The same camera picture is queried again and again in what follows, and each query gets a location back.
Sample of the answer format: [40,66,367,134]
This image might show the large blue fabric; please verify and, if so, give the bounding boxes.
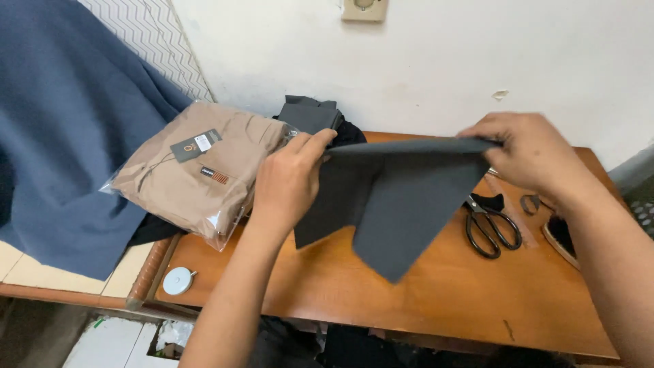
[0,0,194,281]

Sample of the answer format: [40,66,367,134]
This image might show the black fabric heap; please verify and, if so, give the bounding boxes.
[327,119,368,149]

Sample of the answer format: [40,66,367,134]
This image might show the person's left hand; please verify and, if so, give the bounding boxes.
[250,128,338,234]

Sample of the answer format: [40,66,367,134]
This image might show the folded grey fabric stack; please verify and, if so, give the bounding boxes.
[276,95,344,136]

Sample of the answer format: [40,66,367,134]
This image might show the small black ring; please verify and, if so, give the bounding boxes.
[520,194,542,216]

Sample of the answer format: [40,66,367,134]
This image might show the beige garment in plastic bag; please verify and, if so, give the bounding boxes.
[99,101,299,251]

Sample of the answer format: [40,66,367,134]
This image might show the white round tape measure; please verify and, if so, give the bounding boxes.
[162,267,198,296]

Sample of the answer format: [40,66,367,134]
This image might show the beige wall socket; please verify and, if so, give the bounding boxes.
[341,0,389,22]

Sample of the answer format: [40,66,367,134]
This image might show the wooden table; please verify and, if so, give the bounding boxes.
[125,131,626,361]

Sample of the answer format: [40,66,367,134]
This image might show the black-handled scissors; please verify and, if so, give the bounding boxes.
[463,195,523,260]

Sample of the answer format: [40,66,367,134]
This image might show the dark grey fabric piece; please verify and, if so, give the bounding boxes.
[294,137,499,283]

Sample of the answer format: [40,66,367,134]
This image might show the person's right hand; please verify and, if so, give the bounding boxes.
[456,112,596,205]

